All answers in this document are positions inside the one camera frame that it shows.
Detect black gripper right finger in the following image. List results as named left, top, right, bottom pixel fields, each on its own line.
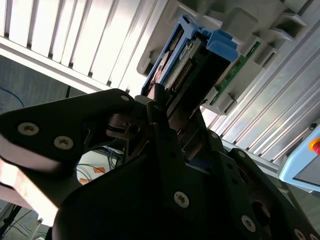
left=197, top=111, right=320, bottom=240

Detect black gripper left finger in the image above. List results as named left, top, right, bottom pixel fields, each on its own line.
left=0, top=83, right=199, bottom=225

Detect hard disk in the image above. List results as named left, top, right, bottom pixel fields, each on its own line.
left=139, top=14, right=239, bottom=118

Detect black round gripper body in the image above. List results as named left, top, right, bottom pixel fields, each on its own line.
left=51, top=151, right=291, bottom=240

